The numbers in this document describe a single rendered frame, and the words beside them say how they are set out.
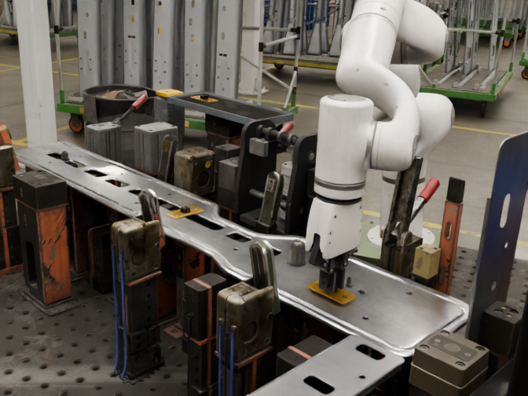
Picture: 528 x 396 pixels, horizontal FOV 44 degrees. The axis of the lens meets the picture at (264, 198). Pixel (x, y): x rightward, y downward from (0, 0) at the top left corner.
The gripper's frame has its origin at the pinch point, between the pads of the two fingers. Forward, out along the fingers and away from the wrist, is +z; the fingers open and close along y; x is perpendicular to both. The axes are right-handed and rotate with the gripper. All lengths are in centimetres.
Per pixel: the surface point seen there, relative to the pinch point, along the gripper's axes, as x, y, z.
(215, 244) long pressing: -29.0, 1.2, 3.3
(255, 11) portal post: -496, -472, 7
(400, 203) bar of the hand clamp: -0.3, -19.8, -9.1
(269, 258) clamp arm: -3.8, 12.0, -6.0
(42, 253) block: -76, 15, 18
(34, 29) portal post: -384, -143, 2
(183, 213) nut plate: -46.0, -4.2, 3.0
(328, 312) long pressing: 3.7, 5.0, 3.3
